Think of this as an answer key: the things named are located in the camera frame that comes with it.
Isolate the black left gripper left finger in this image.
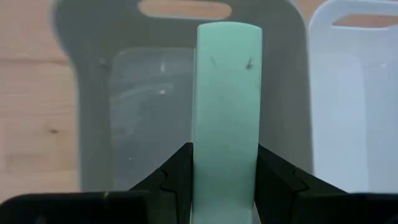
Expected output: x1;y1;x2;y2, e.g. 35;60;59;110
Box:
129;142;194;224

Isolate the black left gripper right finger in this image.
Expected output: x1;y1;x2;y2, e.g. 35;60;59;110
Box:
254;143;349;224

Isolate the mint green stapler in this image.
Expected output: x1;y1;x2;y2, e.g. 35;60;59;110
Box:
191;21;264;224

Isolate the white plastic bin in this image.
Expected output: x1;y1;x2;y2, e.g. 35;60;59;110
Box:
307;0;398;194

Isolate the grey plastic bin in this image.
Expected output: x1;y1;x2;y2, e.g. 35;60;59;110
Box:
52;0;313;194

